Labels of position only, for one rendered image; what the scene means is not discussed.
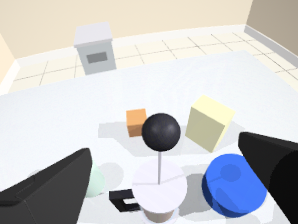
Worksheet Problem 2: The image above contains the small orange block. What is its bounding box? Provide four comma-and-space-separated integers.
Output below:
126, 108, 148, 137

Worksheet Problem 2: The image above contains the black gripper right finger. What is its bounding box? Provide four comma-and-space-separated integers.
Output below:
238, 131, 298, 224

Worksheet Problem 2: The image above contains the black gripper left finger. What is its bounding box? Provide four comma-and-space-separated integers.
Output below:
0, 147, 93, 224

